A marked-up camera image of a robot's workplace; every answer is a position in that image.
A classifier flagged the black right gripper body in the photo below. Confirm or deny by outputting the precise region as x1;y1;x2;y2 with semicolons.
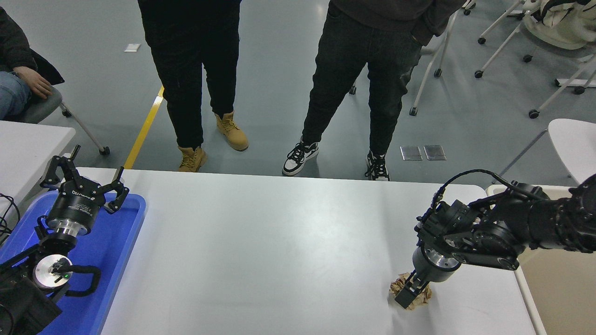
412;249;456;284

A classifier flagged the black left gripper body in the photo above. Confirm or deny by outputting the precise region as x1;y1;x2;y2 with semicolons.
46;179;104;229

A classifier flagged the tan paper ball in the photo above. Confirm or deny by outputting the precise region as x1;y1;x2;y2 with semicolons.
389;273;433;311

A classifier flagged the seated person's hand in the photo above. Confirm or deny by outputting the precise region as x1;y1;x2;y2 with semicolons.
13;66;54;100

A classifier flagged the white rectangular side table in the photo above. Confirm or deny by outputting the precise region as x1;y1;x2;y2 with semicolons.
0;120;76;219

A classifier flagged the blue plastic tray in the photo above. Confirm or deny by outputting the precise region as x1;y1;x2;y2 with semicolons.
0;191;147;335

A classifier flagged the large pale plastic bin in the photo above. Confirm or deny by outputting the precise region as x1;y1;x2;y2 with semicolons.
486;184;596;335

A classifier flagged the seated person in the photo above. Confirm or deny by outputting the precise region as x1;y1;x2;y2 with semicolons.
0;6;66;121

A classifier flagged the cream jacket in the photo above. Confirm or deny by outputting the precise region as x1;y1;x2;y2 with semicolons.
522;0;596;50

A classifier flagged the thin black cable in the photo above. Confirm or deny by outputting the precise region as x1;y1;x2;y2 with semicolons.
0;193;21;245

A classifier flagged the grey seat white frame chair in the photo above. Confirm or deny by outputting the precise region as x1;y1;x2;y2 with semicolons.
349;0;475;117

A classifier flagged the white frame rolling chair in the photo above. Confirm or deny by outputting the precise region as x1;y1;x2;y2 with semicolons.
474;21;596;119
477;0;527;45

